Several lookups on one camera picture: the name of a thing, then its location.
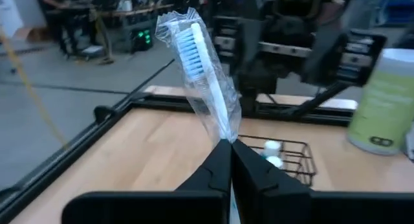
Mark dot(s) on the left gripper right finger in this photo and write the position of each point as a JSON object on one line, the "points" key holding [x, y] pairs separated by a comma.
{"points": [[275, 204]]}

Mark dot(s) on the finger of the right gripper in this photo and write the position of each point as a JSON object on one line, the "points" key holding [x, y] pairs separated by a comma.
{"points": [[326, 59], [257, 72]]}

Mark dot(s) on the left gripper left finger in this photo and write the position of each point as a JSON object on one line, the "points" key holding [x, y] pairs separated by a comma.
{"points": [[194, 204]]}

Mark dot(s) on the small bottle white cap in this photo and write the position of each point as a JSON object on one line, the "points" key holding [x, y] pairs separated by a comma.
{"points": [[271, 146], [275, 161]]}

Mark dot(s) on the blue white toothbrush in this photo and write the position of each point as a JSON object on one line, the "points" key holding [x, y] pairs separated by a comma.
{"points": [[213, 88]]}

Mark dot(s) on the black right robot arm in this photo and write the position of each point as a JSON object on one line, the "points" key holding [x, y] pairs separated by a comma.
{"points": [[258, 102]]}

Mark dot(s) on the blue plastic crate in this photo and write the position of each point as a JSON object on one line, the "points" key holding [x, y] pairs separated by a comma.
{"points": [[399, 5]]}

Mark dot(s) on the black device green lights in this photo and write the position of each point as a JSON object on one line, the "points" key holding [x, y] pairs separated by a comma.
{"points": [[142, 39]]}

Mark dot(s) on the wooden workbench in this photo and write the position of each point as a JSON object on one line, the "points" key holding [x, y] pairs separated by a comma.
{"points": [[145, 11]]}

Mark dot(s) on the person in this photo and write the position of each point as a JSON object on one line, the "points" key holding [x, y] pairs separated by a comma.
{"points": [[61, 23]]}

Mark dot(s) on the white panel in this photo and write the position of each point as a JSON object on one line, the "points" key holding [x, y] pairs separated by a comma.
{"points": [[9, 10]]}

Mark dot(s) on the black aluminium table frame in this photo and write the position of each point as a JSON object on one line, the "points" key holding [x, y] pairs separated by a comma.
{"points": [[161, 101]]}

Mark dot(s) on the black frame clamp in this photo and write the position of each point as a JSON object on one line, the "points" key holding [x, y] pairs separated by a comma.
{"points": [[102, 114]]}

